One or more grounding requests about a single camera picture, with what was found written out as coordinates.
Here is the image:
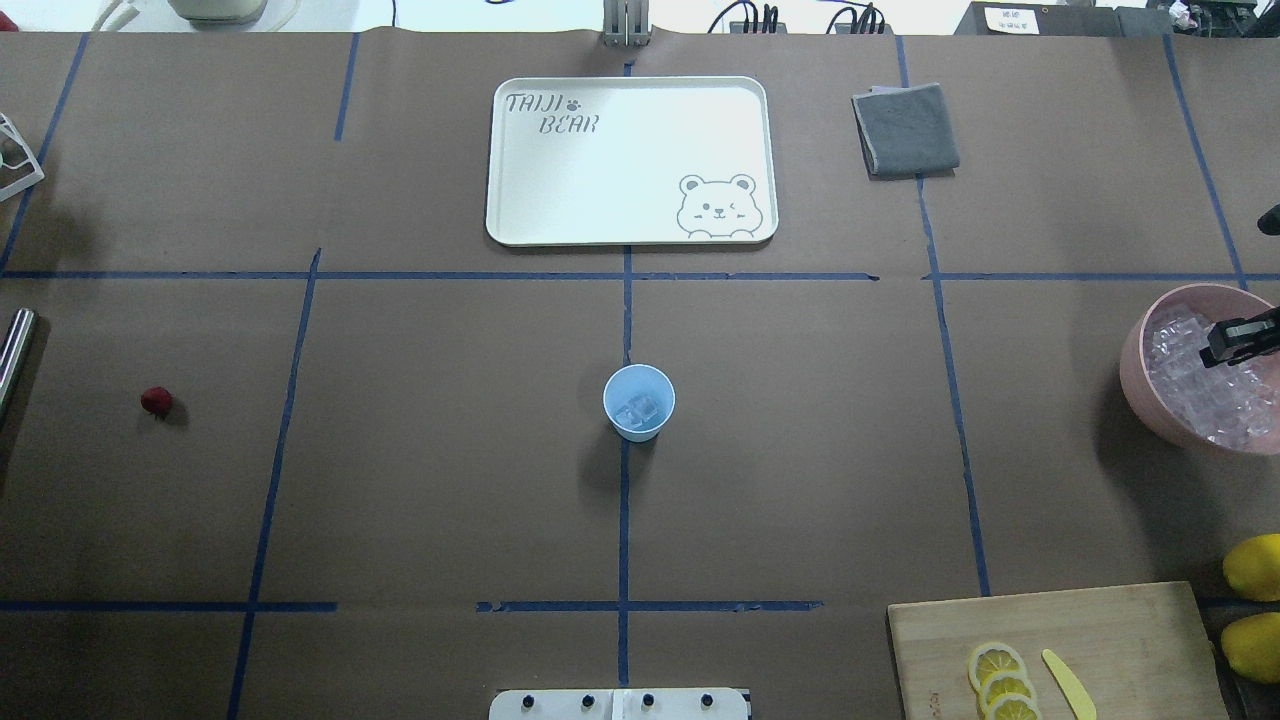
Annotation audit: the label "light blue plastic cup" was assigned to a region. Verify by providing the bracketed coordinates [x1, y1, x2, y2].
[602, 364, 677, 443]

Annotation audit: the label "lemon slice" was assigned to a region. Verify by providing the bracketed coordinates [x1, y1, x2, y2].
[966, 641, 1027, 692]
[984, 693, 1043, 720]
[978, 671, 1038, 715]

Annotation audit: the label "white wire cup rack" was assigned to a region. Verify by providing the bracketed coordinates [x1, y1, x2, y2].
[1, 113, 45, 202]

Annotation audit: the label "grey folded cloth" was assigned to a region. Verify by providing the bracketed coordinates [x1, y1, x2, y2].
[851, 83, 960, 179]

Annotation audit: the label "pink bowl of ice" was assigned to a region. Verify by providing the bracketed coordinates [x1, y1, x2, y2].
[1119, 283, 1277, 457]

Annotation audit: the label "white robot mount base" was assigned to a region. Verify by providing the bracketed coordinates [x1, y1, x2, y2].
[488, 687, 753, 719]

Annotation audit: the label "red strawberry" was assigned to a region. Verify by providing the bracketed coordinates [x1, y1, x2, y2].
[140, 386, 175, 420]

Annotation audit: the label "steel muddler black tip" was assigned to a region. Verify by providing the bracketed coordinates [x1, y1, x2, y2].
[1, 307, 38, 416]

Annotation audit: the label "whole yellow lemon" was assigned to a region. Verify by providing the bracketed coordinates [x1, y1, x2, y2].
[1222, 533, 1279, 603]
[1220, 612, 1279, 685]

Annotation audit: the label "white bear serving tray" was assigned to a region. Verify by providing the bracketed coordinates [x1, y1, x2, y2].
[485, 76, 780, 249]

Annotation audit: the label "ice cubes in cup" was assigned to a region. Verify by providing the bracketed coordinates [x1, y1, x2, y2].
[613, 395, 663, 430]

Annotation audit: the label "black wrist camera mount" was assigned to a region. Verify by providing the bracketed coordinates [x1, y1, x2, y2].
[1256, 204, 1280, 237]

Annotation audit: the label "wooden cutting board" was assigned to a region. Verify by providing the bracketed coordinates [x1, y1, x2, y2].
[887, 582, 1228, 719]

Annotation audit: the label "yellow plastic knife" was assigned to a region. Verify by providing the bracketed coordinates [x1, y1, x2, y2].
[1041, 648, 1098, 720]

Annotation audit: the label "aluminium frame post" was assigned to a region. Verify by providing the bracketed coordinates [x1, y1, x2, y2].
[602, 0, 652, 47]

